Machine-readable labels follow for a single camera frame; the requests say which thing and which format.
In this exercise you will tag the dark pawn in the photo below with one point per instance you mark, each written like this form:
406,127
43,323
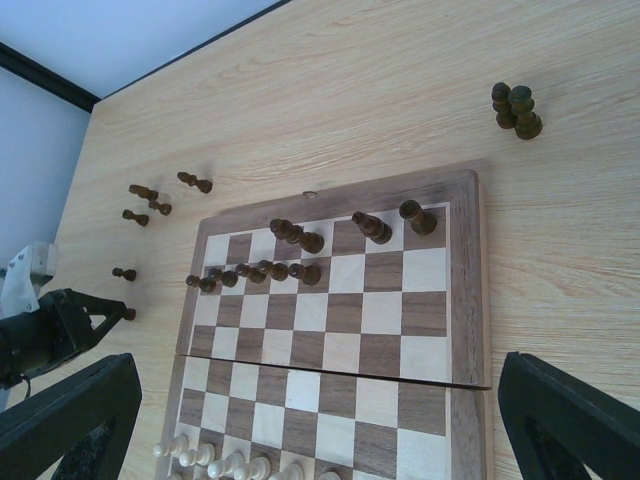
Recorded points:
203,185

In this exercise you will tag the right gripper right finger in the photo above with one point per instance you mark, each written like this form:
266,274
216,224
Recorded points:
560,427

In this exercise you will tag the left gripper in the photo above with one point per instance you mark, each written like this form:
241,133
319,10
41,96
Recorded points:
67,324

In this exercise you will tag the dark chess piece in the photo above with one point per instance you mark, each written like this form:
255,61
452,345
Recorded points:
423,223
141,219
204,284
283,229
143,192
277,271
164,209
228,278
127,274
130,314
500,104
372,227
309,275
528,124
250,273

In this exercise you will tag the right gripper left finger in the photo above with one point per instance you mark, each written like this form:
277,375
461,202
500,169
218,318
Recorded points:
82,424

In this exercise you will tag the wooden chess board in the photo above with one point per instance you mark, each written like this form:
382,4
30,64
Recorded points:
380,371

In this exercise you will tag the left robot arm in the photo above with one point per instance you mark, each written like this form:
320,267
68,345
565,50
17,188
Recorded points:
32,268

